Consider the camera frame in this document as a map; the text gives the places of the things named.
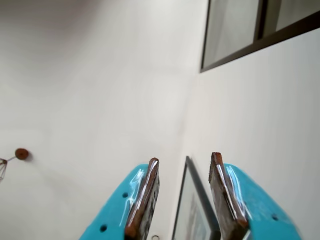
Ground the dark framed window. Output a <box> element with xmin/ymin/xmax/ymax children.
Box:
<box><xmin>199</xmin><ymin>0</ymin><xmax>320</xmax><ymax>74</ymax></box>

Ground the grey framed picture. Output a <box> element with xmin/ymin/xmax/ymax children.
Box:
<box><xmin>171</xmin><ymin>155</ymin><xmax>222</xmax><ymax>240</ymax></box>

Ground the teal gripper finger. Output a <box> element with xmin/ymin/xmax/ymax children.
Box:
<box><xmin>78</xmin><ymin>157</ymin><xmax>160</xmax><ymax>240</ymax></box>
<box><xmin>207</xmin><ymin>151</ymin><xmax>305</xmax><ymax>240</ymax></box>

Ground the wire cage lamp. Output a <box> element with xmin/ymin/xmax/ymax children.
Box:
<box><xmin>0</xmin><ymin>156</ymin><xmax>17</xmax><ymax>185</ymax></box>

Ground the brown round lamp mount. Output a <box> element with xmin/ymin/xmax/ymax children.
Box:
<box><xmin>14</xmin><ymin>147</ymin><xmax>31</xmax><ymax>161</ymax></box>

